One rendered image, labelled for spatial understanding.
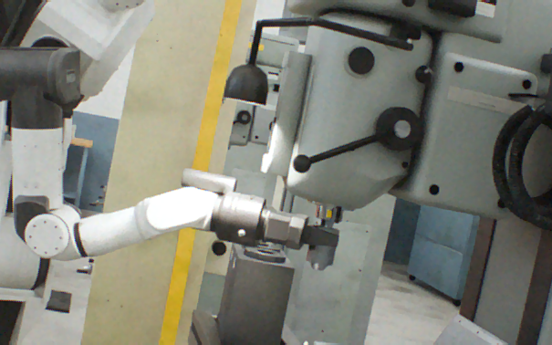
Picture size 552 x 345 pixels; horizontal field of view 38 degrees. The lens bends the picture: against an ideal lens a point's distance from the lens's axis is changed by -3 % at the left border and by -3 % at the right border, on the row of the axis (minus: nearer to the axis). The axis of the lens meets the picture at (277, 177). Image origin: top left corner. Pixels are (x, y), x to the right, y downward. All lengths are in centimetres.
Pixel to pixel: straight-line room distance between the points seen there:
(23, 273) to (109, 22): 62
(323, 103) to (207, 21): 183
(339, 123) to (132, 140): 184
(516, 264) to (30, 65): 94
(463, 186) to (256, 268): 51
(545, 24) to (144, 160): 195
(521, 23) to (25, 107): 86
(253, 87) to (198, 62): 180
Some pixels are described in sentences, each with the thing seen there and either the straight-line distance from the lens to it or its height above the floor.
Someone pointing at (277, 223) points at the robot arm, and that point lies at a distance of 138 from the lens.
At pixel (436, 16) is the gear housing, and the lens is 135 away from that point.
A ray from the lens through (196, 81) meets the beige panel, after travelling 309.
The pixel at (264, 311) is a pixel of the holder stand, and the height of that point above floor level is 105.
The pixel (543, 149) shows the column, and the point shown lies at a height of 148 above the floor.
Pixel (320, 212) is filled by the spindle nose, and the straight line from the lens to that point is 140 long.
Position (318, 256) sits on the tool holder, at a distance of 140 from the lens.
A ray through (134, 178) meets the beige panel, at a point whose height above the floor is 114.
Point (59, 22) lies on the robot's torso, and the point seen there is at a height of 153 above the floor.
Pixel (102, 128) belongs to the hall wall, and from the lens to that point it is 1034.
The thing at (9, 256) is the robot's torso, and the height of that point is 103.
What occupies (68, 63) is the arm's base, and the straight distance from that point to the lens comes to 145.
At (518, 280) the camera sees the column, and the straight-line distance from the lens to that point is 154.
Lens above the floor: 141
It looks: 3 degrees down
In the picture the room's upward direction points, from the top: 11 degrees clockwise
